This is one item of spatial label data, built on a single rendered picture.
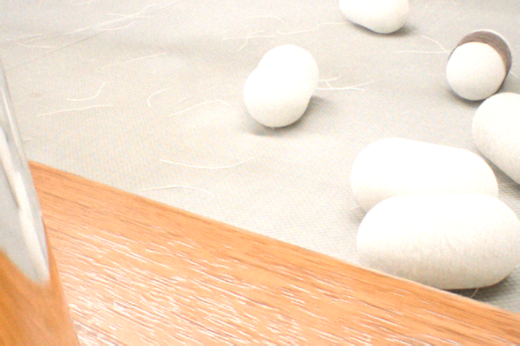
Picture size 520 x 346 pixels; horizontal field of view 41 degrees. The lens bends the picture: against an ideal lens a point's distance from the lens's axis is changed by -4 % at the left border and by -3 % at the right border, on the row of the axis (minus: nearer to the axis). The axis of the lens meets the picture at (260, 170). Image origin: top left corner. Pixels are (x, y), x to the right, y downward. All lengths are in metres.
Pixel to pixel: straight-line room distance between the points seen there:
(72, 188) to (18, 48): 0.21
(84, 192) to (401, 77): 0.14
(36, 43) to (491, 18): 0.22
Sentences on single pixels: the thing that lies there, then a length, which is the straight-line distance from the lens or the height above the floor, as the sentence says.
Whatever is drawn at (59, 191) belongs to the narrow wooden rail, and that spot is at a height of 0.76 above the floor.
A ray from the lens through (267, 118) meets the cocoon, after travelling 0.22.
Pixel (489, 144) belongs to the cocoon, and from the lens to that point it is 0.19.
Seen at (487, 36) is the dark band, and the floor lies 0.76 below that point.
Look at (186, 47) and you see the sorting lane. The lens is 0.32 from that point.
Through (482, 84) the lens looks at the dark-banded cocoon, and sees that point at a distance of 0.24.
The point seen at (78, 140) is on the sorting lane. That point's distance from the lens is 0.24.
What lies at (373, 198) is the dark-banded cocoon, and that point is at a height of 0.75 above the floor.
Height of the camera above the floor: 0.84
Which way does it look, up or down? 28 degrees down
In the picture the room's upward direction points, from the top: 6 degrees counter-clockwise
